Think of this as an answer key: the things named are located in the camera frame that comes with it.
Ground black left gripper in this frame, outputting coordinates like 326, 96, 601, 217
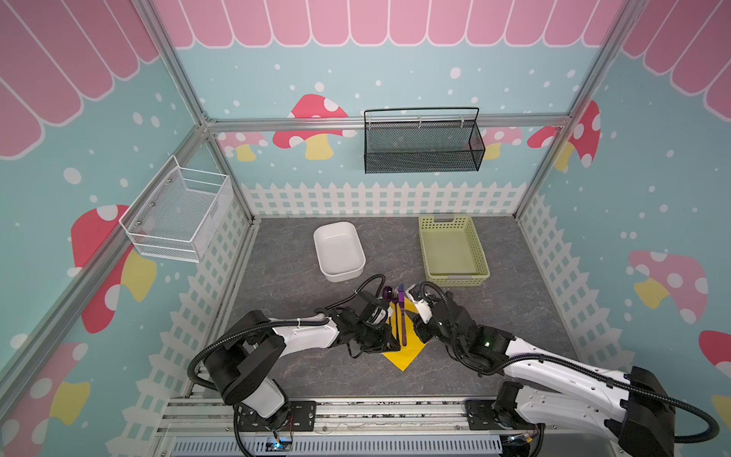
353, 321, 402, 354

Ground yellow paper napkin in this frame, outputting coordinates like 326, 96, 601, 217
384, 299, 426, 371

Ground purple metal spoon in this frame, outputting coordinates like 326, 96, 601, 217
382, 286, 394, 320

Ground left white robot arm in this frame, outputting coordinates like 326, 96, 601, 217
188, 292, 401, 424

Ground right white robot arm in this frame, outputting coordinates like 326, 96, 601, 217
407, 286, 677, 456

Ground green perforated plastic basket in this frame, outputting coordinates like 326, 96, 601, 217
419, 214, 490, 288

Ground white plastic tub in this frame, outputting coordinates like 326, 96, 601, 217
313, 222, 367, 283

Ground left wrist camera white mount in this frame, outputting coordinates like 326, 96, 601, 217
362, 300, 390, 327

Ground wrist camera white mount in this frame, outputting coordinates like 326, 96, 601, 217
405, 291, 432, 324
362, 300, 390, 327

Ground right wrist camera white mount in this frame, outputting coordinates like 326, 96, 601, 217
405, 291, 432, 324

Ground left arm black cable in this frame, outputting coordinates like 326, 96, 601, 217
187, 273, 388, 457

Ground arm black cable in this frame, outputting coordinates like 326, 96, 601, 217
187, 273, 388, 457
419, 281, 721, 446

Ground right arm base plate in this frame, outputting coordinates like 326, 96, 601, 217
464, 399, 537, 431

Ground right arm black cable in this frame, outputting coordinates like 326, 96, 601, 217
419, 281, 721, 446

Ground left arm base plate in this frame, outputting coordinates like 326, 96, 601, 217
235, 401, 317, 433

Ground black mesh wall basket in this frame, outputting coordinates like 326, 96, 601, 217
363, 107, 487, 174

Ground white wire wall basket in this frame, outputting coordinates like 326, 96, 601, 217
119, 156, 233, 263

